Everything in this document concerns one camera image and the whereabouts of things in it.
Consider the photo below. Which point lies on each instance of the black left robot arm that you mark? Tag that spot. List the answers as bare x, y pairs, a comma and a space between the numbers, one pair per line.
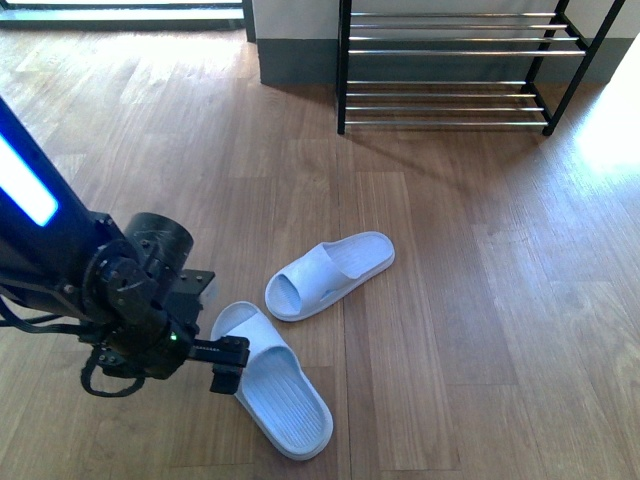
52, 247

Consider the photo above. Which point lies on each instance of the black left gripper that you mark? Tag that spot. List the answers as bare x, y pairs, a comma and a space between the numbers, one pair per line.
151, 328

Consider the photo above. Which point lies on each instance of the black metal shoe rack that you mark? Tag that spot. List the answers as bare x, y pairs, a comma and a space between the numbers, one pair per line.
431, 67

